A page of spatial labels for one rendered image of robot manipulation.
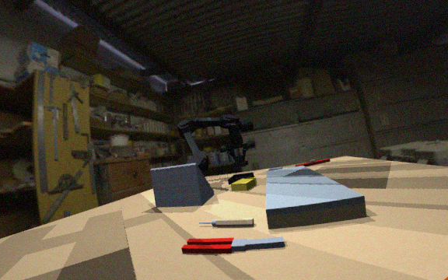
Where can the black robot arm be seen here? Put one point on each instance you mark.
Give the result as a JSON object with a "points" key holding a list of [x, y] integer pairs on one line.
{"points": [[225, 121]]}

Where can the red spirit level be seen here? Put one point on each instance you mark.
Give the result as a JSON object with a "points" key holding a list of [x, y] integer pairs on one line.
{"points": [[313, 162]]}

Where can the yellow rectangular block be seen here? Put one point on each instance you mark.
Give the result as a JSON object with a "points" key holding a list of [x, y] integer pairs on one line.
{"points": [[244, 184]]}

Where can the awl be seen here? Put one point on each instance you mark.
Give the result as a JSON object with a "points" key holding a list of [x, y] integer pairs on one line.
{"points": [[231, 222]]}

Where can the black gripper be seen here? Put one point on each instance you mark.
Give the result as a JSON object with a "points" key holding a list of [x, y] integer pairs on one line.
{"points": [[237, 143]]}

